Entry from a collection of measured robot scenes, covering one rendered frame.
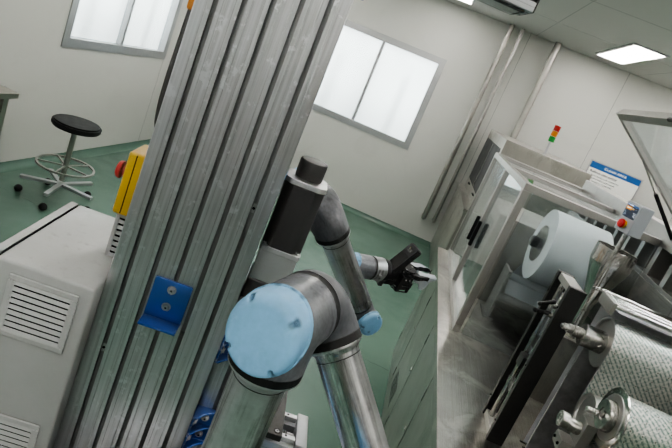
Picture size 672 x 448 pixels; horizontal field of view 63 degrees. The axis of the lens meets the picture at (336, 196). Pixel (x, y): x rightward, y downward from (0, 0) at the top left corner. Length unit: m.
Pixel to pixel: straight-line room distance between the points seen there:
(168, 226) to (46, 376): 0.37
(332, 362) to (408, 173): 6.01
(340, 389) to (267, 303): 0.24
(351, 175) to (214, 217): 5.94
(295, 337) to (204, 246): 0.37
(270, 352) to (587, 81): 6.42
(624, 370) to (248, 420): 1.11
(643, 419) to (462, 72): 5.63
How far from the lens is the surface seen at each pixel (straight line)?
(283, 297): 0.75
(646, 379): 1.72
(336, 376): 0.92
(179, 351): 1.16
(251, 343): 0.77
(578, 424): 1.56
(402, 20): 6.84
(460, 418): 1.88
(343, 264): 1.46
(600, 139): 7.04
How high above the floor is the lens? 1.79
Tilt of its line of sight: 14 degrees down
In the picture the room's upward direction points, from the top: 23 degrees clockwise
